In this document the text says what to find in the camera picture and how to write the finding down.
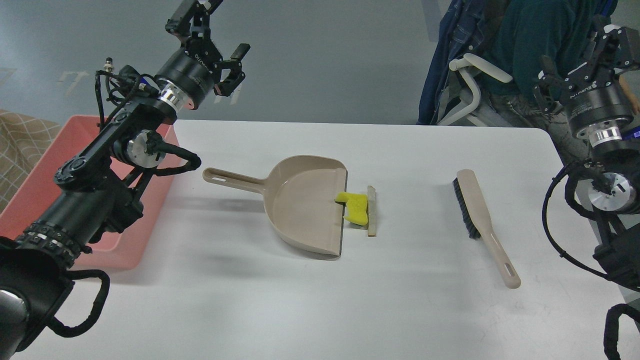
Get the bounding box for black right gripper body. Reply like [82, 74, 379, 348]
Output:
[565, 57, 634, 141]

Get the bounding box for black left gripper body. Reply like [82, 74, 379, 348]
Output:
[154, 27, 222, 110]

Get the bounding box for beige hand brush black bristles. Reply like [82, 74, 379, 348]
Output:
[452, 169, 522, 289]

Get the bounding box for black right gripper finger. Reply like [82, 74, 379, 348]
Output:
[589, 14, 640, 68]
[533, 55, 570, 114]

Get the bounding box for yellow green sponge piece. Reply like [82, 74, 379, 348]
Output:
[334, 191, 370, 227]

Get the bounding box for beige checkered cloth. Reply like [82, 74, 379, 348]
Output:
[0, 109, 62, 211]

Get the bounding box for white office chair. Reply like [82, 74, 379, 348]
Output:
[435, 52, 513, 128]

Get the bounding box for seated person in teal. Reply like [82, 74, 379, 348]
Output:
[417, 0, 640, 166]

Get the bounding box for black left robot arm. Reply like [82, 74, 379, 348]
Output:
[0, 0, 250, 360]

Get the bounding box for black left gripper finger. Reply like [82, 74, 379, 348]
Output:
[214, 43, 250, 97]
[166, 0, 222, 39]

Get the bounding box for beige bread slice piece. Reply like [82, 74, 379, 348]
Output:
[366, 185, 378, 238]

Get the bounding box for beige plastic dustpan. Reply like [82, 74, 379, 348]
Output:
[202, 155, 348, 257]

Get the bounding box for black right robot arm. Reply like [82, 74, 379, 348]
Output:
[534, 14, 640, 292]

